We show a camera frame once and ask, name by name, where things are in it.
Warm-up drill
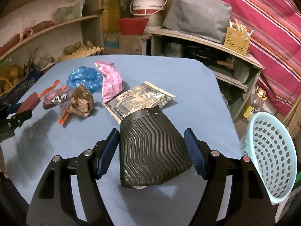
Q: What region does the dark red box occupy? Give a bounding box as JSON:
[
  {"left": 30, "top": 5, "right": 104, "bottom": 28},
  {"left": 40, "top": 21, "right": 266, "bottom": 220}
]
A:
[{"left": 16, "top": 92, "right": 40, "bottom": 114}]

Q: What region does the black ribbed rubber piece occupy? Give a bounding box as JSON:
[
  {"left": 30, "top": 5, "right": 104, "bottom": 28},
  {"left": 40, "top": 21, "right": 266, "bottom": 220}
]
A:
[{"left": 119, "top": 108, "right": 192, "bottom": 188}]

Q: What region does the brown paper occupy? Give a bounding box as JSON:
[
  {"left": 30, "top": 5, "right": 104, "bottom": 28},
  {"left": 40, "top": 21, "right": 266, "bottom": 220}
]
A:
[{"left": 66, "top": 85, "right": 94, "bottom": 118}]

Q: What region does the dark red candy wrapper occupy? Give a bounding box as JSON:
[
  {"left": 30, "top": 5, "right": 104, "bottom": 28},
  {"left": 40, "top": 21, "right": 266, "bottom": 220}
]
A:
[{"left": 38, "top": 80, "right": 69, "bottom": 125}]

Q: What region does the pink plastic packet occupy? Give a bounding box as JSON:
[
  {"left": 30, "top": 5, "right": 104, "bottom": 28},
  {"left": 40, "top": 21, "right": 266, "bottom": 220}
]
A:
[{"left": 95, "top": 60, "right": 123, "bottom": 103}]

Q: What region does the silver printed snack bag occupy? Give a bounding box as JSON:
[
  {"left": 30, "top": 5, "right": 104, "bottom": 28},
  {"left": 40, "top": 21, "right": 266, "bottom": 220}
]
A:
[{"left": 103, "top": 81, "right": 176, "bottom": 124}]

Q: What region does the blue plastic bag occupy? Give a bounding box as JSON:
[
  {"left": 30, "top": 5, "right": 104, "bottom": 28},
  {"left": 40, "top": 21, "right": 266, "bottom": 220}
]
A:
[{"left": 66, "top": 66, "right": 103, "bottom": 93}]

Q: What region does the dark blue plastic crate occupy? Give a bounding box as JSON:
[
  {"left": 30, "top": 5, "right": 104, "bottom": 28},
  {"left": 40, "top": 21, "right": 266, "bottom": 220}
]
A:
[{"left": 1, "top": 67, "right": 39, "bottom": 107}]

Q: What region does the blue table cloth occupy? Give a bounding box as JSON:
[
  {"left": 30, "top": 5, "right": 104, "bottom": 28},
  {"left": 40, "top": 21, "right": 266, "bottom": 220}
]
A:
[{"left": 1, "top": 55, "right": 242, "bottom": 225}]

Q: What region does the clear plastic bottle yellow cap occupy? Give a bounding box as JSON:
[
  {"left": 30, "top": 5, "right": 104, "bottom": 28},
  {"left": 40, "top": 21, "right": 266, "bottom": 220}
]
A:
[{"left": 241, "top": 87, "right": 267, "bottom": 123}]

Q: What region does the low wooden cabinet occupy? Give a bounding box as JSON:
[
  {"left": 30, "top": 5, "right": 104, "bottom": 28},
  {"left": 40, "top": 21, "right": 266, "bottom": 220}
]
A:
[{"left": 148, "top": 29, "right": 264, "bottom": 121}]

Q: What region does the potato on egg tray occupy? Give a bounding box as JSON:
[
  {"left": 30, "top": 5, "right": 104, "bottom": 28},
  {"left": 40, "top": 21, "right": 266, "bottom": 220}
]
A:
[{"left": 63, "top": 41, "right": 82, "bottom": 55}]

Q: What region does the yellow egg tray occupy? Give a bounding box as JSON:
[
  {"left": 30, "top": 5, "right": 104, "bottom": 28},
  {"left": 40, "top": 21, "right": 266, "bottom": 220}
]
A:
[{"left": 58, "top": 46, "right": 104, "bottom": 62}]

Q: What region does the cardboard box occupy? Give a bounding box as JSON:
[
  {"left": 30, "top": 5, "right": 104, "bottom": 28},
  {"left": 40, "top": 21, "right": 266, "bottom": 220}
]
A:
[{"left": 103, "top": 33, "right": 151, "bottom": 55}]

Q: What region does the red plastic bowl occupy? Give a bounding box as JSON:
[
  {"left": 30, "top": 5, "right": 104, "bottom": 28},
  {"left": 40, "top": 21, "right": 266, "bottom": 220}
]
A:
[{"left": 117, "top": 17, "right": 149, "bottom": 36}]

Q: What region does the yellow oil bottle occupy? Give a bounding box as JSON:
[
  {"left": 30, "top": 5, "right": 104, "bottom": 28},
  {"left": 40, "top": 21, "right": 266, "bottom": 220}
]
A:
[{"left": 101, "top": 0, "right": 120, "bottom": 34}]

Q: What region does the clear plastic container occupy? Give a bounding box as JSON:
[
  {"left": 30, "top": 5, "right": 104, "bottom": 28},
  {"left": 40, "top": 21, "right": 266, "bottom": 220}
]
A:
[{"left": 54, "top": 2, "right": 83, "bottom": 24}]

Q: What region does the grey fabric cover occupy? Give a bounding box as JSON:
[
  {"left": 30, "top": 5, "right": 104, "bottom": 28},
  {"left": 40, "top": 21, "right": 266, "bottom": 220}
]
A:
[{"left": 163, "top": 0, "right": 232, "bottom": 44}]

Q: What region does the white plastic bucket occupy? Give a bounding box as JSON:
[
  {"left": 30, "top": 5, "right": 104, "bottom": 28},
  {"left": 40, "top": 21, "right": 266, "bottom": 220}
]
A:
[{"left": 130, "top": 0, "right": 167, "bottom": 16}]

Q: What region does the striped pink curtain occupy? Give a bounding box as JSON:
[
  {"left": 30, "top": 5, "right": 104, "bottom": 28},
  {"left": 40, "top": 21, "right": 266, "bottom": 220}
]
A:
[{"left": 221, "top": 0, "right": 300, "bottom": 116}]

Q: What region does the wooden wall shelf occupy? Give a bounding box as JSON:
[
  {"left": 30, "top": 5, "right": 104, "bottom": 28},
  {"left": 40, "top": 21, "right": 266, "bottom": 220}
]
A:
[{"left": 1, "top": 0, "right": 103, "bottom": 64}]

